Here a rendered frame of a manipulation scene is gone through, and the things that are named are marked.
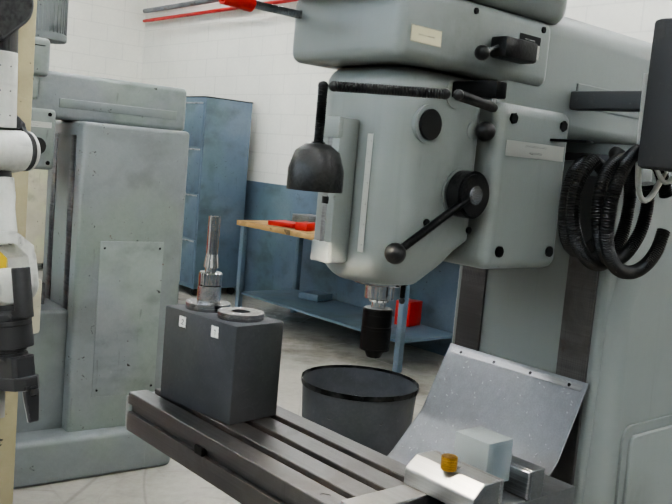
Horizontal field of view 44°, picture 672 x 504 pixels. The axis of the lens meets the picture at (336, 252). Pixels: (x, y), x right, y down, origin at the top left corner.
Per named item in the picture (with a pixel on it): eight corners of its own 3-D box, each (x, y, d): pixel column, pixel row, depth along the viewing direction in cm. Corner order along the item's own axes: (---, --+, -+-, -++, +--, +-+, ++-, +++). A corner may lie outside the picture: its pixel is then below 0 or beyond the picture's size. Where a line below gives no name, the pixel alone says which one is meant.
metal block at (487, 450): (484, 487, 112) (489, 444, 112) (451, 472, 117) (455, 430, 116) (508, 480, 116) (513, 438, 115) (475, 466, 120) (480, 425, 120)
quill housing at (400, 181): (384, 293, 118) (407, 61, 114) (295, 270, 133) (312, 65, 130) (473, 288, 130) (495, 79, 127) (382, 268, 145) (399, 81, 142)
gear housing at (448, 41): (399, 56, 110) (406, -22, 109) (287, 62, 129) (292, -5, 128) (549, 88, 132) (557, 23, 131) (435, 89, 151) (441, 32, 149)
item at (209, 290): (193, 302, 166) (195, 277, 166) (200, 298, 171) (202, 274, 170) (216, 305, 165) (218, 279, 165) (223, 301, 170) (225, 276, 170)
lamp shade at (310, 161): (279, 188, 105) (283, 138, 104) (294, 187, 112) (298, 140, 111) (335, 193, 103) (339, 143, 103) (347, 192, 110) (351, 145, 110)
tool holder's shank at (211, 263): (200, 271, 166) (204, 215, 165) (205, 270, 169) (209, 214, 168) (216, 273, 166) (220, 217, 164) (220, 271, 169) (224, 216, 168)
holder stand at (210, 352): (228, 426, 155) (236, 319, 153) (158, 396, 170) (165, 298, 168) (276, 415, 164) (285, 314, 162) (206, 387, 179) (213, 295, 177)
